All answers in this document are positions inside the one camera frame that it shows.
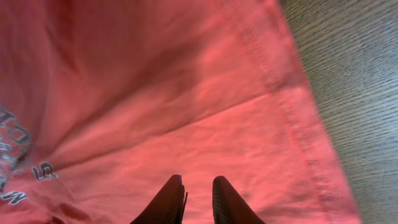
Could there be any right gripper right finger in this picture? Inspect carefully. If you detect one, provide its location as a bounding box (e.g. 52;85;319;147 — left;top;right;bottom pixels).
212;176;265;224

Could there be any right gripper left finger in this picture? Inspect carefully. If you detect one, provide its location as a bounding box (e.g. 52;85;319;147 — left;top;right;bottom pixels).
131;175;188;224

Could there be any red soccer t-shirt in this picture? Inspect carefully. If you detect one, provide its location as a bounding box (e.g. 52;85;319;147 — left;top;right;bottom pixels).
1;0;361;223

